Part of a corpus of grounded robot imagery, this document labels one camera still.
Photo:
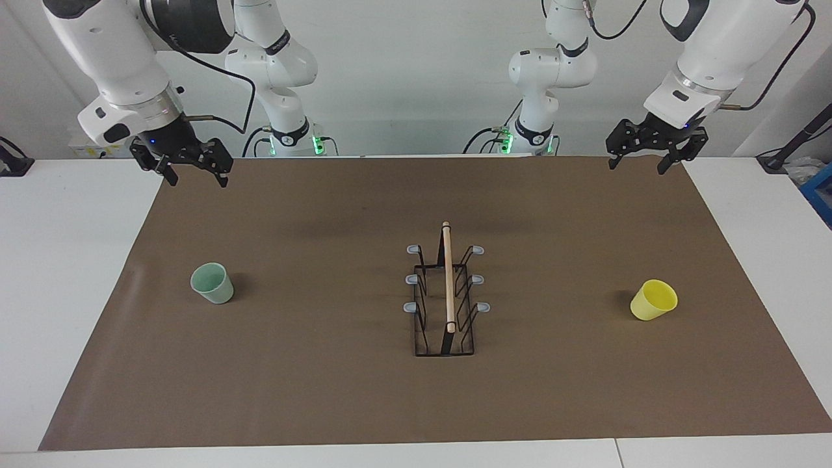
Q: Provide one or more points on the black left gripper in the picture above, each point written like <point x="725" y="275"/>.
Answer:
<point x="666" y="135"/>

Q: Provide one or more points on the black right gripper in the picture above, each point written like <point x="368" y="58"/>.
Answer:
<point x="177" y="140"/>

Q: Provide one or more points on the pale green plastic cup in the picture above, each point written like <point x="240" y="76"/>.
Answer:
<point x="218" y="289"/>

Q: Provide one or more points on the yellow plastic cup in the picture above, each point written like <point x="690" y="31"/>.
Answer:
<point x="653" y="302"/>

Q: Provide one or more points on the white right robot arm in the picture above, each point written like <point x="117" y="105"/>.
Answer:
<point x="117" y="52"/>

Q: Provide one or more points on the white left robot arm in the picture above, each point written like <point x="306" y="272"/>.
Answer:
<point x="721" y="45"/>

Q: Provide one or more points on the white power strip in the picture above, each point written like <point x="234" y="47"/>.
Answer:
<point x="84" y="151"/>

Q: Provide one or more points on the black stand pole with base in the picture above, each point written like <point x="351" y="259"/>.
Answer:
<point x="803" y="135"/>

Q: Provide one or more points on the clear plastic bag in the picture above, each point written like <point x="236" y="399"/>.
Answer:
<point x="805" y="170"/>

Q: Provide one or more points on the blue box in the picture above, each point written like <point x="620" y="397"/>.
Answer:
<point x="820" y="192"/>

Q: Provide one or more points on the black table clamp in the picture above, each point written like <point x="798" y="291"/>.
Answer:
<point x="13" y="166"/>

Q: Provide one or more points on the brown paper table mat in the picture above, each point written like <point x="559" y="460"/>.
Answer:
<point x="312" y="377"/>

